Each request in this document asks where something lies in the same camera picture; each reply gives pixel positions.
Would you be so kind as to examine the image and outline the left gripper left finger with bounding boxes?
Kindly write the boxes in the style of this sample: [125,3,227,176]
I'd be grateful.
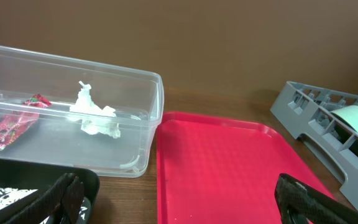
[3,173,85,223]

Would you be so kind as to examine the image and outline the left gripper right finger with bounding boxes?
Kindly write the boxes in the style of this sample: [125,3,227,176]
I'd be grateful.
[275,173,358,224]

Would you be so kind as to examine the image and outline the white tissue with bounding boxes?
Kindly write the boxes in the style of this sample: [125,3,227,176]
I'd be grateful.
[67,81,121,139]

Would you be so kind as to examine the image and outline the red snack wrapper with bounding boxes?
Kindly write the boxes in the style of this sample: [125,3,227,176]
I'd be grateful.
[0,111,40,151]

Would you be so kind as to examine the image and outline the black food waste tray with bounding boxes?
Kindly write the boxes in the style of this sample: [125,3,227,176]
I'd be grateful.
[0,159,100,223]

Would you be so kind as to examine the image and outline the grey dishwasher rack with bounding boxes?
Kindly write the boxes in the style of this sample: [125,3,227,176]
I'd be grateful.
[270,81,358,211]

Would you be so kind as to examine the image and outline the clear plastic waste bin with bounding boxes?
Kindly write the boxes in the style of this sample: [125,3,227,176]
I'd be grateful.
[0,46,164,177]

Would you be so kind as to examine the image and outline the food scraps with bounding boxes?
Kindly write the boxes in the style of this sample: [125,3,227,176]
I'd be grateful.
[0,187,91,224]

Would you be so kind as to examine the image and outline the red serving tray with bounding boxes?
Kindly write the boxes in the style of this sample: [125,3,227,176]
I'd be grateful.
[157,112,328,224]

